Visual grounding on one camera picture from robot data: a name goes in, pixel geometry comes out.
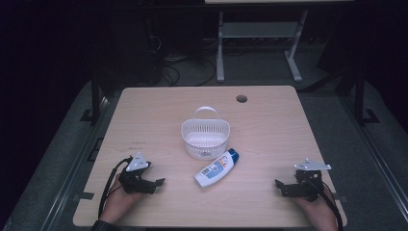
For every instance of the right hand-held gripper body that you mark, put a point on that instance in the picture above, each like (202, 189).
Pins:
(306, 186)

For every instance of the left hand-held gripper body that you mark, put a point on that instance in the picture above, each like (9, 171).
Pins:
(138, 181)

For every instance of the white blue-capped shampoo bottle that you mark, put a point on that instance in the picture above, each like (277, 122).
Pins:
(215, 168)

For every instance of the white plastic basket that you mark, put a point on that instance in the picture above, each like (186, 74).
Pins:
(205, 138)

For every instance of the person's left hand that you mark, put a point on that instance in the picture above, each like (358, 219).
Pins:
(120, 202)

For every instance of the person's right hand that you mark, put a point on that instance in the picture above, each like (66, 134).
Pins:
(317, 211)

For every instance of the grey tape strip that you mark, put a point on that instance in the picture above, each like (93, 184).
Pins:
(340, 198)
(84, 195)

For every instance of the white metal stand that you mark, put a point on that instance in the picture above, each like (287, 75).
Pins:
(224, 30)

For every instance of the black metal post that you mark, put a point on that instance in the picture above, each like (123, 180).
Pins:
(95, 102)
(360, 99)

